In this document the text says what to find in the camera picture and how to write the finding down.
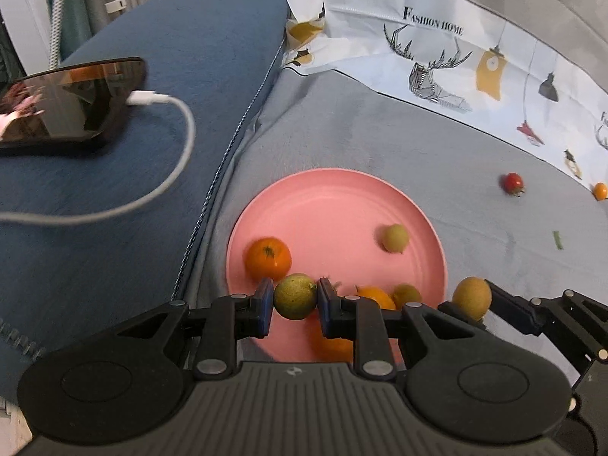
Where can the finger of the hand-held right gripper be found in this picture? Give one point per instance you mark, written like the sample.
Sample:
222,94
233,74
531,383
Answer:
451,311
513,308

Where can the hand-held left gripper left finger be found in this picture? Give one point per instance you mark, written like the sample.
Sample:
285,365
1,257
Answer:
263,306

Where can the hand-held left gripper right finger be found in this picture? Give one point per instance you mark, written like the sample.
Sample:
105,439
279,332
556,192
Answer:
327,305

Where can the yellow-brown round fruit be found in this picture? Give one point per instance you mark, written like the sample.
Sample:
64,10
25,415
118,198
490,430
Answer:
407,294
471,298

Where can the green lime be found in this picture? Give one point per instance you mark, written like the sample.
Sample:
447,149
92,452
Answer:
295,296

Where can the orange mandarin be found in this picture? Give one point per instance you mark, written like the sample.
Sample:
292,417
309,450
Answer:
332,349
376,297
267,259

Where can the pink round plate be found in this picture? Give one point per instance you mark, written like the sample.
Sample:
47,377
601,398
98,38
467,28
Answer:
332,213

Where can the small yellow-green fruit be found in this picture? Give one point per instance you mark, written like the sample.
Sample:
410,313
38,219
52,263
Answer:
395,237

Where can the green stem piece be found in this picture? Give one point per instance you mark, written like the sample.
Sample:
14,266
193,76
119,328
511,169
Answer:
557,240

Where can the small red tomato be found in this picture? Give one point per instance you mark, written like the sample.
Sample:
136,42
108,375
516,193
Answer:
513,183

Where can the small orange kumquat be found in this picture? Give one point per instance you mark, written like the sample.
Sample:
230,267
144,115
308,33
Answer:
600,191

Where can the grey bed cover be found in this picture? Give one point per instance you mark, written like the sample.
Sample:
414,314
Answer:
361,128

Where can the blue cushion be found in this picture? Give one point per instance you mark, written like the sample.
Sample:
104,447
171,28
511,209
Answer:
190,33

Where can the black smartphone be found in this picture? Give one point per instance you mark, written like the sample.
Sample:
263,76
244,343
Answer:
61,99

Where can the white printed bed sheet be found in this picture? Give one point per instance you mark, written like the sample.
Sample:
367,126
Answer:
427,19

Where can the white clip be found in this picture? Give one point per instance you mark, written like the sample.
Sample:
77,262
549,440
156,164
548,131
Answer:
116,5

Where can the white striped pole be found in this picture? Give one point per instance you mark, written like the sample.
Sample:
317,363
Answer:
57,23

